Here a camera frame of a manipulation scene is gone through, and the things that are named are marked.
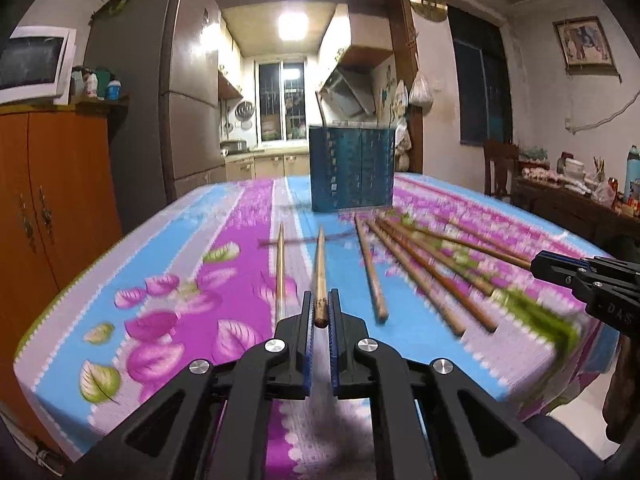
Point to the blue perforated utensil holder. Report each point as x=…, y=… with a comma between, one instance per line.
x=350, y=170

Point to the framed elephant picture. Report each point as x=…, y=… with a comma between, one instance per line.
x=584, y=44

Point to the brown wooden chopstick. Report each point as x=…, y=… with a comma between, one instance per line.
x=320, y=285

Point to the wooden door frame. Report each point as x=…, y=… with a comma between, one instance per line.
x=407, y=85

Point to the steel pot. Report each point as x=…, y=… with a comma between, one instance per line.
x=234, y=147

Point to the green container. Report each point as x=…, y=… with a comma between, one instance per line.
x=104, y=80

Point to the person's right hand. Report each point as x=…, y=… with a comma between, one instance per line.
x=625, y=385

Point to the ceiling light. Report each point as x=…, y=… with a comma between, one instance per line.
x=293, y=25

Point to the orange wooden cabinet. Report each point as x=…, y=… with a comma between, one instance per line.
x=55, y=200

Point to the hanging metal strainers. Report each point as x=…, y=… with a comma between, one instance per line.
x=245, y=111

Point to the cup with sticks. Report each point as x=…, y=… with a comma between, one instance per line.
x=599, y=172

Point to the gold round wall plate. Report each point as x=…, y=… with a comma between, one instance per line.
x=427, y=4

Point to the blue lidded jar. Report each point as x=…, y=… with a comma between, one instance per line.
x=114, y=91

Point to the dark wooden side table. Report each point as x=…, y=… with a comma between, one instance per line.
x=565, y=205

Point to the dark wooden chair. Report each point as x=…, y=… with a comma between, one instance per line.
x=500, y=165

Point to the kitchen window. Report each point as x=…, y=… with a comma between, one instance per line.
x=281, y=102

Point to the dark blue window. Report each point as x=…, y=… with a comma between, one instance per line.
x=480, y=80

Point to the blue spray bottle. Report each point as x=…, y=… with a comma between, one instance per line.
x=632, y=172

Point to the floral striped tablecloth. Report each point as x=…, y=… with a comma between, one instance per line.
x=210, y=230

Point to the white hanging plastic bag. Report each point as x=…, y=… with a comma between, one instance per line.
x=420, y=91

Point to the white box appliance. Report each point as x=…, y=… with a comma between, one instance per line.
x=30, y=65

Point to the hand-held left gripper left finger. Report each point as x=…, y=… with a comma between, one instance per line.
x=308, y=360

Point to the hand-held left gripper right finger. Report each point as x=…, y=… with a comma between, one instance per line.
x=334, y=360

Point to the beige hanging bag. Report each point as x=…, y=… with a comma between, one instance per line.
x=403, y=147

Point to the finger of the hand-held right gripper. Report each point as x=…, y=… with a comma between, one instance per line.
x=555, y=265
x=615, y=271

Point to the steel range hood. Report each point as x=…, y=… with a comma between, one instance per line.
x=347, y=92

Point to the hanging bag with print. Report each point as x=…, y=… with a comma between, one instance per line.
x=400, y=96

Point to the bunch of wooden chopsticks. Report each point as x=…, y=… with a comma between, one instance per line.
x=372, y=280

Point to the stack of white bowls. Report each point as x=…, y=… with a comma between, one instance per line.
x=574, y=166

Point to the white bottle with red label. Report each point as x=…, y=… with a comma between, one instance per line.
x=91, y=86

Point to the grey refrigerator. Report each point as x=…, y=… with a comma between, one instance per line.
x=150, y=90

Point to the beige kitchen base cabinets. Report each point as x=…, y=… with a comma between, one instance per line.
x=270, y=166

